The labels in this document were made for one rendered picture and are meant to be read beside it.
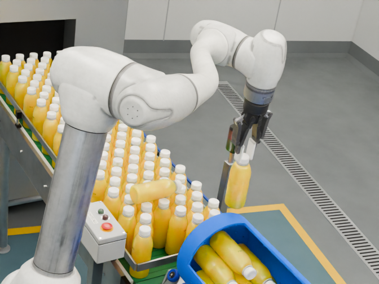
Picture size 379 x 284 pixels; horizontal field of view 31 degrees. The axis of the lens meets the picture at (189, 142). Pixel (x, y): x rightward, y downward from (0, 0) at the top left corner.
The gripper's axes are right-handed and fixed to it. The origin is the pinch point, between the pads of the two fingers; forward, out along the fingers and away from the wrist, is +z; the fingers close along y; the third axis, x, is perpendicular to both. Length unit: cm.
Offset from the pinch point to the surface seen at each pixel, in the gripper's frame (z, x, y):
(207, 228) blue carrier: 20.0, -8.3, -15.7
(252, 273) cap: 24.8, -26.5, -9.8
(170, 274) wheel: 46, -2, -22
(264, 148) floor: 184, 171, 180
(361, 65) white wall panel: 213, 272, 386
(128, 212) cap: 35.5, 21.3, -26.4
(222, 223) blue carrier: 18.6, -9.5, -11.0
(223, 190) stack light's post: 53, 33, 24
